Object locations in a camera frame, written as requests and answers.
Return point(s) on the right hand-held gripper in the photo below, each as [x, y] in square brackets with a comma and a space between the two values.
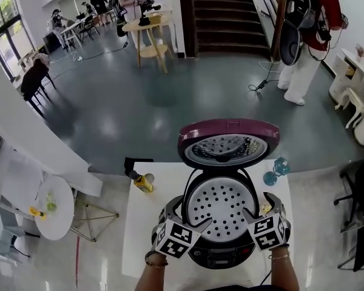
[268, 233]

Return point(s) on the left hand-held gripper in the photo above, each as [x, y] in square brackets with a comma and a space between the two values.
[176, 238]

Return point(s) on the white perforated steamer tray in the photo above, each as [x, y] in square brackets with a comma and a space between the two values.
[223, 208]

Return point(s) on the person's left forearm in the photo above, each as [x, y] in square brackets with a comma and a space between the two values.
[151, 277]

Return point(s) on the person's right forearm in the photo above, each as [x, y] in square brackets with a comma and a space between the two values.
[283, 271]

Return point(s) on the yellow cake slice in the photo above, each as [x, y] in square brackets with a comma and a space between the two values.
[265, 208]

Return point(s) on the teal lantern ornament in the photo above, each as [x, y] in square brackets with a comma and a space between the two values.
[271, 177]

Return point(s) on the white square table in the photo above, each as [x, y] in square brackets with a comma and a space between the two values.
[139, 223]

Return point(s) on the yellow oil bottle black cap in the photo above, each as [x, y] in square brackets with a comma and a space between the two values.
[143, 183]

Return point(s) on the black bag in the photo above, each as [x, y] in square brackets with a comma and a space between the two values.
[133, 164]

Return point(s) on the person's dark shirt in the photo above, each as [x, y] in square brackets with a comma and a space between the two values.
[245, 288]

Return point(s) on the maroon rice cooker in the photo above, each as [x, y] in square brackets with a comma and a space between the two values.
[227, 129]

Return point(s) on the round white side table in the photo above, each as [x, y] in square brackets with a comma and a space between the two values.
[57, 214]

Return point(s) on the small green bottle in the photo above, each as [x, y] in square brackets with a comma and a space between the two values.
[51, 203]

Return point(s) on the white carved stool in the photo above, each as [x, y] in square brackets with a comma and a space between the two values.
[355, 100]

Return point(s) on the small yellow bottle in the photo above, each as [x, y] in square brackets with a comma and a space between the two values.
[36, 213]

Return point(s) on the pale blue small table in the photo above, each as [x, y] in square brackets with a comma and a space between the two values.
[9, 235]

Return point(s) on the small potted dried plant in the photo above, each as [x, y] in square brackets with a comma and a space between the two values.
[361, 51]

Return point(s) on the round wooden two-tier table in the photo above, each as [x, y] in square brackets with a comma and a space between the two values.
[145, 29]

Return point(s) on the white power strip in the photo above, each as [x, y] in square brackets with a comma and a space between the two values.
[78, 58]

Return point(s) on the dark wooden staircase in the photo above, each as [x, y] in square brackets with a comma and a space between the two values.
[227, 20]

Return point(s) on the small black object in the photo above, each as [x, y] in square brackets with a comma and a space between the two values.
[144, 21]

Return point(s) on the yellow box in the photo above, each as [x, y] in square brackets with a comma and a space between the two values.
[156, 18]

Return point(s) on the dark chair with jacket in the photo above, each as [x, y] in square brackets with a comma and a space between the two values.
[33, 77]

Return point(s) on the black cabinet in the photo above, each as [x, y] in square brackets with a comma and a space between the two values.
[51, 42]

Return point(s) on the white long table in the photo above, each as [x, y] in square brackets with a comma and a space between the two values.
[74, 26]

